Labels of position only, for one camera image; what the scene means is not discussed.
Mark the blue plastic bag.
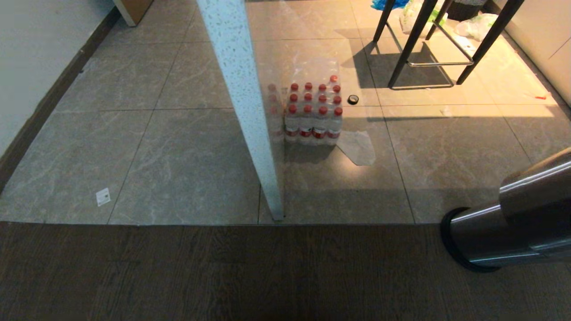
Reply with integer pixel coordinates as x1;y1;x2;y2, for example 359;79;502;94
371;0;410;11

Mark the white plastic bag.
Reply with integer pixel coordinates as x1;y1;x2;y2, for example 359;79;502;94
400;0;448;37
455;13;499;41

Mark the shrink-wrapped water bottle pack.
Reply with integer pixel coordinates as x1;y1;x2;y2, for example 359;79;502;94
284;75;343;146

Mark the clear plastic wrap sheet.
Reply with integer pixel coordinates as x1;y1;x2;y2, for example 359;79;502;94
336;130;377;166

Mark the white speckled stone panel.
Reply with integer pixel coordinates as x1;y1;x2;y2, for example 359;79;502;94
197;0;285;222

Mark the black bar stool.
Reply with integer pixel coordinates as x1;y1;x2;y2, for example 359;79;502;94
373;0;525;90

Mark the wooden cabinet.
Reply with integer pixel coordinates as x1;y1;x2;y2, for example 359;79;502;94
112;0;154;27

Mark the dark woven basket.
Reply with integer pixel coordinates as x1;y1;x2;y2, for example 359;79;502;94
447;0;488;21

